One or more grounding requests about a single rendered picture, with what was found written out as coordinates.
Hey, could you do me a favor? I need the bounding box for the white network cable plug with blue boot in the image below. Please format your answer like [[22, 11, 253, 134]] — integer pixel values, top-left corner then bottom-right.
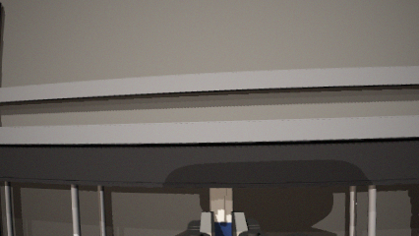
[[210, 188, 233, 236]]

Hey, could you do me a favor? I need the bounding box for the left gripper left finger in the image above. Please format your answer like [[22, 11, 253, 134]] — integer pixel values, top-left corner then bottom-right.
[[183, 211, 215, 236]]

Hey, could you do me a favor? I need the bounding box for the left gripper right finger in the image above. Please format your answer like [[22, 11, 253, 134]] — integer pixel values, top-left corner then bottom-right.
[[231, 210, 312, 236]]

